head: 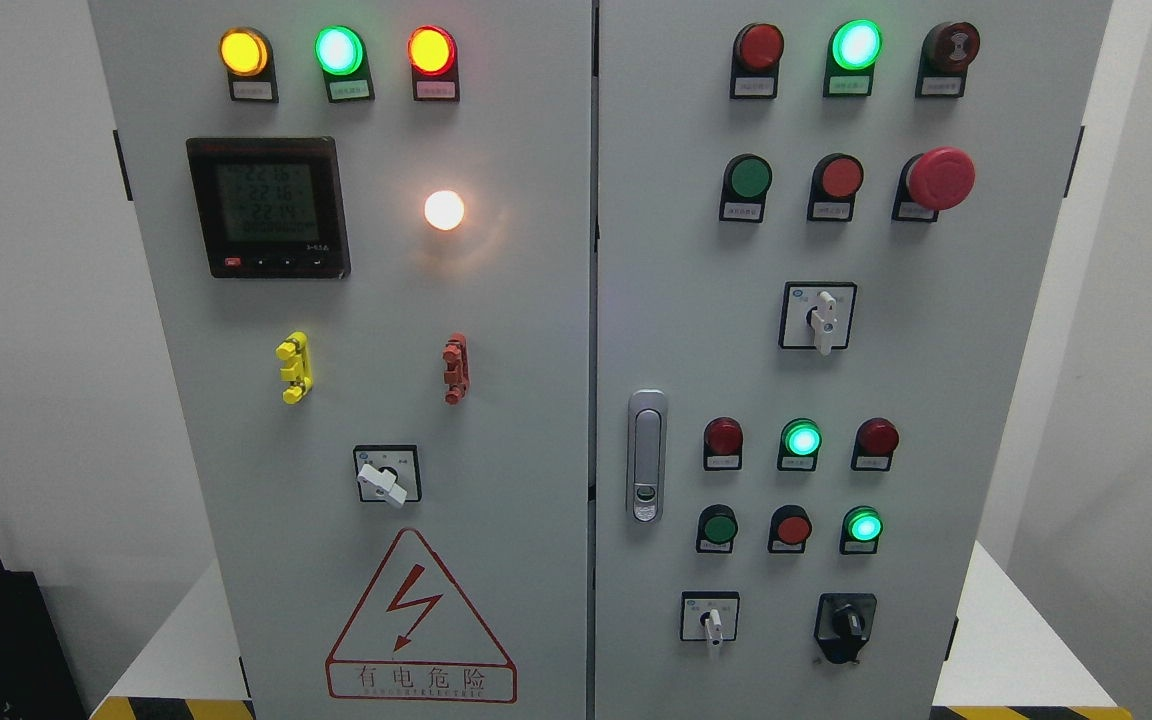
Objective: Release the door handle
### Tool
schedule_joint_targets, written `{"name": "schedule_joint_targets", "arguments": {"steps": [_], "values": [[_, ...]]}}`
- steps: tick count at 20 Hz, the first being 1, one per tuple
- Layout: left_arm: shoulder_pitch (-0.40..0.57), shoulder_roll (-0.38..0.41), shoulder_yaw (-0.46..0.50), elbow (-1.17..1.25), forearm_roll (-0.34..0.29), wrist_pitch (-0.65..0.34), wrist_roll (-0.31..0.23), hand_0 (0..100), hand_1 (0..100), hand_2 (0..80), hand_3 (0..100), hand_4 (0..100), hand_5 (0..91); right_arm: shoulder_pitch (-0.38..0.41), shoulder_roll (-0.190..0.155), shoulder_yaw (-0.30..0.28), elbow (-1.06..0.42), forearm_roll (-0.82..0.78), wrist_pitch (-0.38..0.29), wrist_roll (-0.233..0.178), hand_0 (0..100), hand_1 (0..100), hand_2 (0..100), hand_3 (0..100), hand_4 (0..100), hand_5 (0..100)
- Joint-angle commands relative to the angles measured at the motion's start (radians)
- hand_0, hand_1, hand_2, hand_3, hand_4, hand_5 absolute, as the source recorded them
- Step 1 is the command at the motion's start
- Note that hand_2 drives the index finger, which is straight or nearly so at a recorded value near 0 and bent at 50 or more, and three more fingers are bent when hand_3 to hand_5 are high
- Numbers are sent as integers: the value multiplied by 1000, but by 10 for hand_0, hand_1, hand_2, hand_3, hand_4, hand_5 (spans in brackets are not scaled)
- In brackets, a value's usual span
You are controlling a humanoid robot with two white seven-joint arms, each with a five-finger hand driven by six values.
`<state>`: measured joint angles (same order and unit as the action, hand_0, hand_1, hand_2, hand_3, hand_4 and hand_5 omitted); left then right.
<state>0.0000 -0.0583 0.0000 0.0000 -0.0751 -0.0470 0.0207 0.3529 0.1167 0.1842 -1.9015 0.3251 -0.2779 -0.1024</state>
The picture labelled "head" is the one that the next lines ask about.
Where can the dark red indicator middle right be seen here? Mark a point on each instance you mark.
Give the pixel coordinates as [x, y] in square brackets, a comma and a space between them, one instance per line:
[874, 444]

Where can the green indicator light top left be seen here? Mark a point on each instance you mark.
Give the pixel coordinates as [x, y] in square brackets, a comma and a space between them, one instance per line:
[344, 61]

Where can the white lever selector switch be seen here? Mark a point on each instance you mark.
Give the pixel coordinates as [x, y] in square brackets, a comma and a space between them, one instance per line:
[817, 316]
[388, 474]

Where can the dark buzzer unit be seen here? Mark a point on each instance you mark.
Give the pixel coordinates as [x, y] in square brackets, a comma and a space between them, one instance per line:
[947, 52]

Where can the bright green indicator top right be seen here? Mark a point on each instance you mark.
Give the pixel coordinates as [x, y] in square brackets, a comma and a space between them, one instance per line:
[854, 49]

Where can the black box with antenna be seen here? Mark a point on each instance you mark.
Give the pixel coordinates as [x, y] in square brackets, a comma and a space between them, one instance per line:
[35, 679]

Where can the red terminal clip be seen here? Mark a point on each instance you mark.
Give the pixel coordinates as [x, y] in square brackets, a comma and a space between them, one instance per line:
[456, 375]

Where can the dark red indicator top right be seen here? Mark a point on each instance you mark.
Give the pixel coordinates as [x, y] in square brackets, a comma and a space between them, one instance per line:
[755, 62]

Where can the green lit indicator middle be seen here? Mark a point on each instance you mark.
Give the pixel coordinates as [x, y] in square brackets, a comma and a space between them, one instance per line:
[799, 448]

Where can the yellow indicator light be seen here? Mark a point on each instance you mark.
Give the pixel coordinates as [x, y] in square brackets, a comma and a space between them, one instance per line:
[248, 58]

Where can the black digital power meter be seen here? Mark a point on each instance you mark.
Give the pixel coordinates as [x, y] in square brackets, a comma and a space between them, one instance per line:
[270, 207]

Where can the white glowing indicator light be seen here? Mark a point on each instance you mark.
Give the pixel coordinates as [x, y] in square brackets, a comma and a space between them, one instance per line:
[444, 210]

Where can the red electric hazard warning sign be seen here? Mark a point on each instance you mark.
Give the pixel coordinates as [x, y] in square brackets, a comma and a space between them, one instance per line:
[414, 635]

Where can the green push button lower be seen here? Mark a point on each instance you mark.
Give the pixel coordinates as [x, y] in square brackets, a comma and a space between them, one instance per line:
[717, 527]

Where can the silver door handle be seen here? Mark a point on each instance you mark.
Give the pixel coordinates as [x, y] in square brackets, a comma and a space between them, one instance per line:
[646, 454]

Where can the left grey cabinet door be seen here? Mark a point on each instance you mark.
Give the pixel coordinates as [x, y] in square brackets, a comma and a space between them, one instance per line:
[504, 473]

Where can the red-orange indicator light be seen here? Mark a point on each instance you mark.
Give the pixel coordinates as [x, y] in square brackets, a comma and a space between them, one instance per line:
[434, 65]

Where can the black rotary knob switch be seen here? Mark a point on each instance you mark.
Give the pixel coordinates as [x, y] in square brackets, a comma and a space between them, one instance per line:
[843, 625]

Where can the grey cabinet door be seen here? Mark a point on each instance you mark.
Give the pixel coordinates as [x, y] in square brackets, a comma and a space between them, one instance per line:
[692, 306]
[504, 473]

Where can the dark red indicator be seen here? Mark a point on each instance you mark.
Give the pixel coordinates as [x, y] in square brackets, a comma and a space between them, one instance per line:
[755, 62]
[874, 444]
[722, 444]

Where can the red push button upper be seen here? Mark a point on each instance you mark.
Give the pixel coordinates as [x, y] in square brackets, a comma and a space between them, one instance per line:
[836, 180]

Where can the red push button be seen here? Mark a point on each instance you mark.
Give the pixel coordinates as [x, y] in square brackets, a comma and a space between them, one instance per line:
[789, 530]
[836, 180]

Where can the red push button lower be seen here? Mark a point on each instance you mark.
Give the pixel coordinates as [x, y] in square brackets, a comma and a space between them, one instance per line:
[789, 530]

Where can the green lit button lower right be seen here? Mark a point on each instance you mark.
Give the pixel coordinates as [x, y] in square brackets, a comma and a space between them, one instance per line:
[860, 531]

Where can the yellow terminal clip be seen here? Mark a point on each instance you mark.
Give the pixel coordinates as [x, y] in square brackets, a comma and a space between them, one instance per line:
[296, 369]

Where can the red emergency stop mushroom button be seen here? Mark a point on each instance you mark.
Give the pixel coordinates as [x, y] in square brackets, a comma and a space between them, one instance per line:
[931, 182]

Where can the dark red indicator middle left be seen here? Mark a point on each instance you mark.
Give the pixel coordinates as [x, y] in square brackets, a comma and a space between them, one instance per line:
[722, 444]

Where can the white lever selector switch left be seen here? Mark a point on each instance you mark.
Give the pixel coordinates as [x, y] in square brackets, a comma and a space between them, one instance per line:
[388, 474]

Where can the white lever selector switch upper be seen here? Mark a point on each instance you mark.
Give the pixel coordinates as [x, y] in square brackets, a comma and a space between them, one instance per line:
[817, 316]

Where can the right grey cabinet door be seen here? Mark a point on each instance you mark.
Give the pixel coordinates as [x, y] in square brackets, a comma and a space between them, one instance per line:
[692, 306]

